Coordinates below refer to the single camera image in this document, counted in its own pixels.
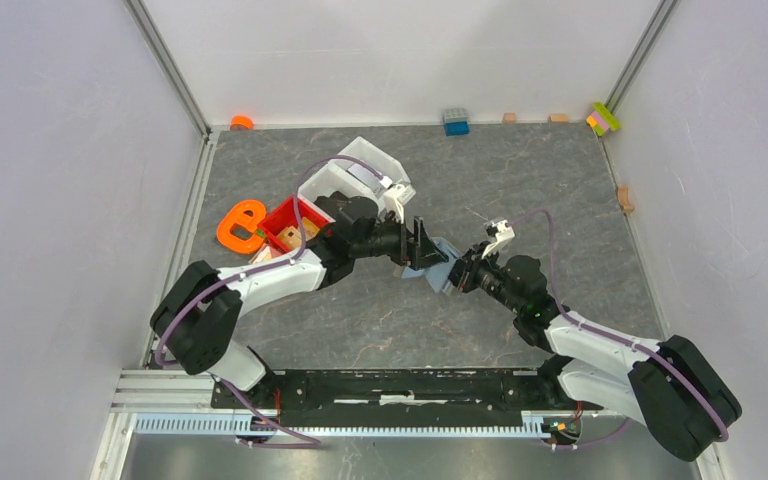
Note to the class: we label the green pink toy bricks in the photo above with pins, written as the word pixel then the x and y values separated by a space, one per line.
pixel 601 120

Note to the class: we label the red plastic bin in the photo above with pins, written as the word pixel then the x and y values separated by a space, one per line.
pixel 313 218

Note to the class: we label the blue toy brick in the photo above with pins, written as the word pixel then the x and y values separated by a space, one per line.
pixel 455 121

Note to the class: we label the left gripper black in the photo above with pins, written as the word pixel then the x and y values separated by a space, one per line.
pixel 425 252

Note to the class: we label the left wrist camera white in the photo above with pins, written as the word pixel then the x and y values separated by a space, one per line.
pixel 395 196

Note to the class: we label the orange tape dispenser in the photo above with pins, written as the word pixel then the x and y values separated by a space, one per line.
pixel 238 230

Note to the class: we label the curved wooden piece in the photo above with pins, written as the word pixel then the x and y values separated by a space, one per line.
pixel 624 200

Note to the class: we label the silver card in bin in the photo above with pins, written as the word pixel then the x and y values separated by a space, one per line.
pixel 367 178

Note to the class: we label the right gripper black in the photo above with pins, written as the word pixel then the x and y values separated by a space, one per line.
pixel 464 270

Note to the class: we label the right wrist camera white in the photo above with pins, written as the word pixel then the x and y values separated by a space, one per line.
pixel 500 233

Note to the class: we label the wooden blocks in red bin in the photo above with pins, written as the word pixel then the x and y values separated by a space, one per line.
pixel 288 238

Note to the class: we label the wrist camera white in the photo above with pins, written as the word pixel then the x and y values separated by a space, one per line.
pixel 500 233
pixel 395 196

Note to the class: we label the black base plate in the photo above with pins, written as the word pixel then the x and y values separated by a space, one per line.
pixel 484 397

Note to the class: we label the flat wooden block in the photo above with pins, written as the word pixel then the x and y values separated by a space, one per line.
pixel 558 118

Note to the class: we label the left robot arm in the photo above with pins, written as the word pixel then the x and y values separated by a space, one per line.
pixel 197 318

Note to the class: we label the orange round piece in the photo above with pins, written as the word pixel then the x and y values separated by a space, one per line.
pixel 241 122

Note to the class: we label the white plastic bin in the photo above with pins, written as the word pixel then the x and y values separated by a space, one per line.
pixel 330 175

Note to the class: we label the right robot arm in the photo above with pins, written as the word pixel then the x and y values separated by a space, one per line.
pixel 667 386

